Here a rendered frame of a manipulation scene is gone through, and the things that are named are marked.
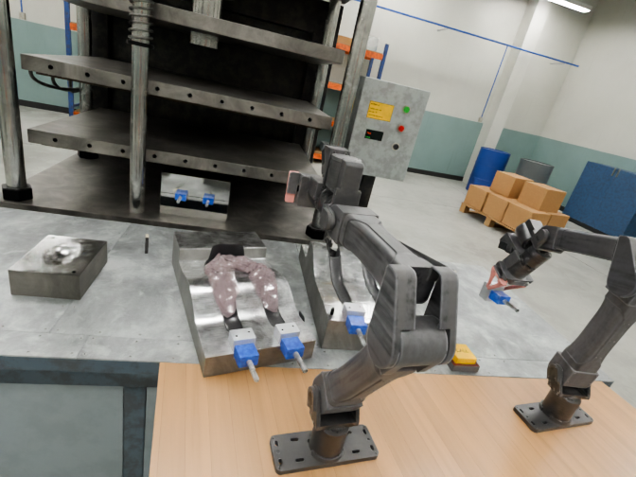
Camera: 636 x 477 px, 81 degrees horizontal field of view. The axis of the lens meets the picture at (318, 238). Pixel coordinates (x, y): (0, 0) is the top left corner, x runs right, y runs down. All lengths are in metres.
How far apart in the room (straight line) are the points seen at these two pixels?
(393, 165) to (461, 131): 7.20
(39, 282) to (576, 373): 1.26
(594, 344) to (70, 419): 1.21
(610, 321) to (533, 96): 8.92
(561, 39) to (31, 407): 9.90
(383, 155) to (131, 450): 1.40
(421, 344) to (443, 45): 8.13
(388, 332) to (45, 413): 0.90
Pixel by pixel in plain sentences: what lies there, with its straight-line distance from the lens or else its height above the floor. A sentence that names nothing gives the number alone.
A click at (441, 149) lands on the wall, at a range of 8.78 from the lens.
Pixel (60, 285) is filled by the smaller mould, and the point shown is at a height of 0.84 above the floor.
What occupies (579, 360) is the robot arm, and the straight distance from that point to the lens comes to 1.05.
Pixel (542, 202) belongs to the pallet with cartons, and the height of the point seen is 0.57.
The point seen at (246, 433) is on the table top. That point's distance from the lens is 0.79.
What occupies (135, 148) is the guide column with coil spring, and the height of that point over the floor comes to 1.05.
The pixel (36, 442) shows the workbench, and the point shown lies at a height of 0.48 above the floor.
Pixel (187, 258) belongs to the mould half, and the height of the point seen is 0.88.
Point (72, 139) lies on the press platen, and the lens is 1.70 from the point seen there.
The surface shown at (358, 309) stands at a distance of 0.97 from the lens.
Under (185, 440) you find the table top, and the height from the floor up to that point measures 0.80.
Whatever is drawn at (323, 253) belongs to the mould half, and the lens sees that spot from 1.18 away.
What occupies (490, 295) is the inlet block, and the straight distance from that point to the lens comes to 1.29.
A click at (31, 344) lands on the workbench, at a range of 1.00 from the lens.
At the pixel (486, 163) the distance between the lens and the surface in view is 8.13.
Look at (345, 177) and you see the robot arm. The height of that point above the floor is 1.27.
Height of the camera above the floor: 1.42
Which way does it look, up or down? 23 degrees down
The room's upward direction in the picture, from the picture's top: 13 degrees clockwise
